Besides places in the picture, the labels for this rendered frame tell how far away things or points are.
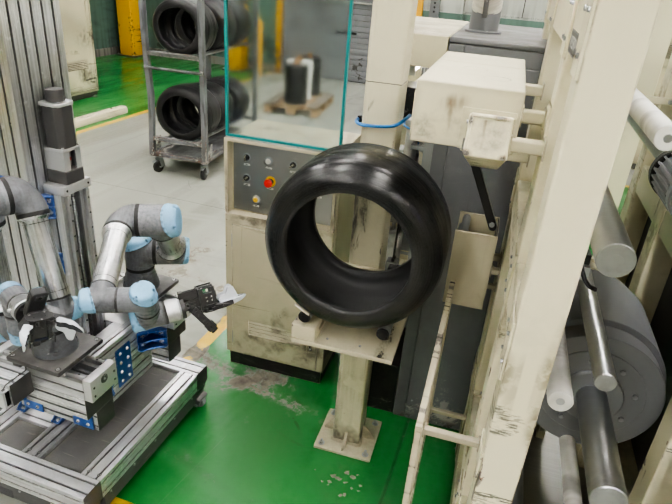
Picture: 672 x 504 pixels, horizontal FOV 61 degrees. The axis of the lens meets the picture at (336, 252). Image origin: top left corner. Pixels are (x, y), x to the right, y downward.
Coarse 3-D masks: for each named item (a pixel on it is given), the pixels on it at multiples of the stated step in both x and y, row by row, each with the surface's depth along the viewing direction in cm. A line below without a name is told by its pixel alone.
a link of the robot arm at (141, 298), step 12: (120, 288) 169; (132, 288) 167; (144, 288) 168; (120, 300) 167; (132, 300) 167; (144, 300) 166; (156, 300) 171; (120, 312) 169; (132, 312) 170; (144, 312) 170; (156, 312) 174
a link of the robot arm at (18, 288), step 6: (6, 282) 173; (12, 282) 173; (0, 288) 171; (6, 288) 170; (12, 288) 170; (18, 288) 170; (24, 288) 173; (0, 294) 170; (6, 294) 168; (12, 294) 168; (18, 294) 167; (0, 300) 170; (6, 300) 167; (6, 306) 167; (6, 312) 170
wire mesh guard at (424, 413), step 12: (444, 312) 191; (444, 324) 184; (444, 336) 232; (432, 360) 167; (432, 372) 162; (432, 384) 195; (432, 396) 245; (420, 408) 148; (420, 420) 144; (420, 432) 143; (420, 444) 195; (420, 456) 224; (408, 468) 149; (408, 480) 150; (408, 492) 152
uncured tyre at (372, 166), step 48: (288, 192) 179; (336, 192) 172; (384, 192) 169; (432, 192) 179; (288, 240) 208; (432, 240) 173; (288, 288) 192; (336, 288) 215; (384, 288) 213; (432, 288) 181
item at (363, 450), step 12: (372, 420) 284; (324, 432) 274; (372, 432) 276; (324, 444) 267; (336, 444) 268; (348, 444) 268; (360, 444) 268; (372, 444) 269; (348, 456) 263; (360, 456) 262
